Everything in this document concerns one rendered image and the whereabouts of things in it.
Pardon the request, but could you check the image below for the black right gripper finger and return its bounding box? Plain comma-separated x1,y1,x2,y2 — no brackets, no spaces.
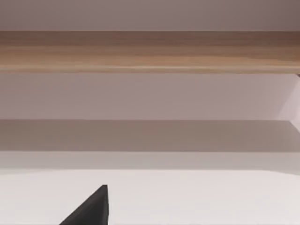
58,184,110,225

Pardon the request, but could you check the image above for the wooden shelf board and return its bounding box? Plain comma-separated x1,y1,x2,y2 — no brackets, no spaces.
0,30,300,75

